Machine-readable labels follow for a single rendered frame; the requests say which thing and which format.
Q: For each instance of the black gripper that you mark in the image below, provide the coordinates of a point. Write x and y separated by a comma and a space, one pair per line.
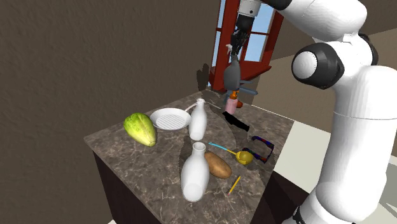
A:
245, 23

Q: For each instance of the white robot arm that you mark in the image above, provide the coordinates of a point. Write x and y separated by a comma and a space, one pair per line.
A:
356, 130

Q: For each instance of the red framed window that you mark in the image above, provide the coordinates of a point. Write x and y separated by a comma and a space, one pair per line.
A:
224, 37

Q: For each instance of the grey rounded figure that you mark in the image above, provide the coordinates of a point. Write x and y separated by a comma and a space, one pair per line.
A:
232, 74

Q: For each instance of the small orange ball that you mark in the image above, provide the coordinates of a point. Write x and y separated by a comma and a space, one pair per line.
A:
239, 104

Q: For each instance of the pink bottle with orange cap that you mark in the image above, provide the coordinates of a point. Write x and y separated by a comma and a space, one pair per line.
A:
230, 106

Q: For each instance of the black flat bar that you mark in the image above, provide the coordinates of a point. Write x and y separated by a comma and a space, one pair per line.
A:
237, 122

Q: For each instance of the small white bottle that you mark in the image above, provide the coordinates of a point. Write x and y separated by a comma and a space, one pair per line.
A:
198, 122

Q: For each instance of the white grill pan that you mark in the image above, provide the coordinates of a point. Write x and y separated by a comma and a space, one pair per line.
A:
170, 119

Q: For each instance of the blue red patterned sunglasses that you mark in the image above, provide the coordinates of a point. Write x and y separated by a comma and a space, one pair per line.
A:
263, 156

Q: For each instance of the brown potato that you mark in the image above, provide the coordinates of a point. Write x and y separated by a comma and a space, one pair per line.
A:
218, 166

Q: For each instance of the green cabbage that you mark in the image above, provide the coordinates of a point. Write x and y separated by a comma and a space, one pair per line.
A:
140, 128

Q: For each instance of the large white bottle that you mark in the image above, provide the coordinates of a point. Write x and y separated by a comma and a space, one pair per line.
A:
194, 176

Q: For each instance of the yellow pencil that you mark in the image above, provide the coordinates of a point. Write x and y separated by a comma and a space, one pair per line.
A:
234, 185

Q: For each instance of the dark brown counter cabinet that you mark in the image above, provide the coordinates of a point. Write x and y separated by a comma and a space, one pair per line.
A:
118, 192

